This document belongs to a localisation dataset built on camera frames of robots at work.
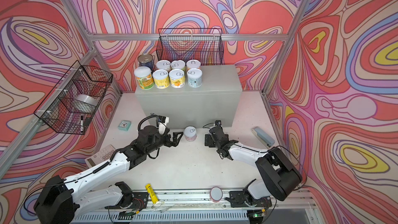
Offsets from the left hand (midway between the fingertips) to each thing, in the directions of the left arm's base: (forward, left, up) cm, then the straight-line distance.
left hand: (178, 131), depth 79 cm
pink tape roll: (-27, -19, -11) cm, 35 cm away
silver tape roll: (+5, +42, +16) cm, 45 cm away
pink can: (+5, -5, -11) cm, 14 cm away
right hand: (+2, -20, -15) cm, 25 cm away
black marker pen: (-2, +44, +8) cm, 45 cm away
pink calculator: (-8, +45, -15) cm, 48 cm away
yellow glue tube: (-28, +11, -15) cm, 34 cm away
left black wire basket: (+5, +47, +16) cm, 50 cm away
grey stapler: (0, -50, -12) cm, 51 cm away
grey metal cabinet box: (+20, -23, +3) cm, 30 cm away
